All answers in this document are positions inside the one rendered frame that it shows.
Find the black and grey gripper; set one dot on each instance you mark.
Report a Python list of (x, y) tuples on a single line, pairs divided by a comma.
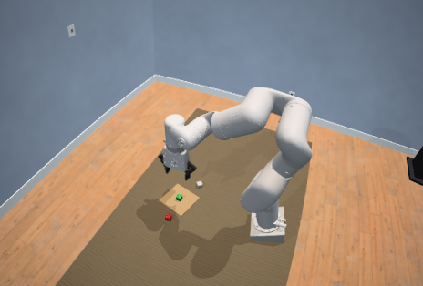
[(178, 161)]

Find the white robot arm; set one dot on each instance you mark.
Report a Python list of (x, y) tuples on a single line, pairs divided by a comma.
[(251, 116)]

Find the tan square mat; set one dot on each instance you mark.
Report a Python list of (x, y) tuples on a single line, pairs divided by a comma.
[(180, 207)]

